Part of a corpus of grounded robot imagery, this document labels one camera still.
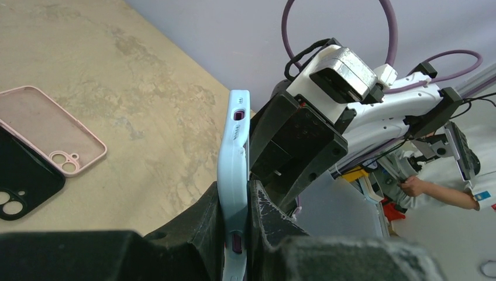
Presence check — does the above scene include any person in white shirt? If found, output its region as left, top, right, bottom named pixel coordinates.
left=384, top=125, right=495, bottom=211

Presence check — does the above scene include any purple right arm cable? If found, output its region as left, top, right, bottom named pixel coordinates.
left=281, top=0, right=484, bottom=94

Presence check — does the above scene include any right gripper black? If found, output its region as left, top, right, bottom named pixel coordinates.
left=249, top=91, right=348, bottom=213

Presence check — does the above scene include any black phone case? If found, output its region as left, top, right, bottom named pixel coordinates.
left=1, top=128, right=66, bottom=221

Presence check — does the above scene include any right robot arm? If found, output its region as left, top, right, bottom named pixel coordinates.
left=250, top=80, right=463, bottom=211

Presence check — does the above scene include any phone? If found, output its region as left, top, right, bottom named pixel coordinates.
left=1, top=85, right=108, bottom=177
left=217, top=90, right=250, bottom=280

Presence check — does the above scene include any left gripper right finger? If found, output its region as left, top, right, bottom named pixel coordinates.
left=247, top=180, right=442, bottom=280

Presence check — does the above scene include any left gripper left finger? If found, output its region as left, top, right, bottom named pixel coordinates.
left=1, top=183, right=223, bottom=280

